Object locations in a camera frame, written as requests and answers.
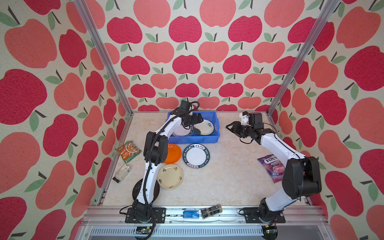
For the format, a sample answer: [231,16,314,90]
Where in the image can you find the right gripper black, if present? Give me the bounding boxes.
[226,120,254,139]

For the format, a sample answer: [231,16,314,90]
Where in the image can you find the cream plate black spot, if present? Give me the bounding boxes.
[194,120,215,136]

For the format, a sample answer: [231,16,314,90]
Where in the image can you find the green rim plate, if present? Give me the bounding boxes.
[182,144,211,169]
[172,125,195,137]

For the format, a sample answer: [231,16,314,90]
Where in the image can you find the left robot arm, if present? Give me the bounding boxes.
[133,110,204,218]

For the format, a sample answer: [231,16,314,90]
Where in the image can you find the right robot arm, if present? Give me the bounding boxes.
[226,121,322,223]

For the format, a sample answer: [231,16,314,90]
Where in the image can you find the blue plastic bin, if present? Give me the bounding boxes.
[169,111,220,145]

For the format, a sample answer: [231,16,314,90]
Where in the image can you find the orange plastic plate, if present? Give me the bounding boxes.
[165,144,182,165]

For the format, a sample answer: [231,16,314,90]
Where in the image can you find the purple candy bag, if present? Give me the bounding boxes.
[258,154,285,183]

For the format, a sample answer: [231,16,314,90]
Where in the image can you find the cream floral plate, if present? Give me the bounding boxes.
[157,164,184,190]

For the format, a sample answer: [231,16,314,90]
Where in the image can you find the green orange snack packet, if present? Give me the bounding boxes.
[117,141,142,165]

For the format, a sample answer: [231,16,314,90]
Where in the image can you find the black cylindrical part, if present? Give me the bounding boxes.
[201,204,223,219]

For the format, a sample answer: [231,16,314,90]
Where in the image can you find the small white clear box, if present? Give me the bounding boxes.
[113,165,132,183]

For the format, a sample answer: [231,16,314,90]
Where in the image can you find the blue small box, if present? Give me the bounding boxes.
[183,210,200,219]

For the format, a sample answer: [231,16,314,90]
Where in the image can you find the green circuit board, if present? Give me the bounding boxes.
[135,226,152,235]

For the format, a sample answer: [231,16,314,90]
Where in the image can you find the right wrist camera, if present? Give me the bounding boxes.
[241,111,264,130]

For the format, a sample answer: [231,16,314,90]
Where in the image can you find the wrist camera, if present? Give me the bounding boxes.
[178,100,193,113]
[241,111,264,130]

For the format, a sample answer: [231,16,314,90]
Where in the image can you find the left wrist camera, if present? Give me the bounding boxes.
[178,100,193,113]

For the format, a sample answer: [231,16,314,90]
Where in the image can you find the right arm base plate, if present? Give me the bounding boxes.
[239,208,286,224]

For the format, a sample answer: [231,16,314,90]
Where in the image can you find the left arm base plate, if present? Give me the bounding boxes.
[125,208,167,224]

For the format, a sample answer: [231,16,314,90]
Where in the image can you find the right aluminium post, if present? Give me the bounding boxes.
[266,0,341,118]

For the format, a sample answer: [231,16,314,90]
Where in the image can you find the aluminium post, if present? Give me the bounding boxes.
[73,0,134,116]
[266,0,341,118]

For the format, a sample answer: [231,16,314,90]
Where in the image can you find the aluminium front rail frame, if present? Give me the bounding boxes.
[74,206,336,240]

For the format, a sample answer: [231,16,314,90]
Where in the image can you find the left aluminium post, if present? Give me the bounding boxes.
[73,0,134,116]

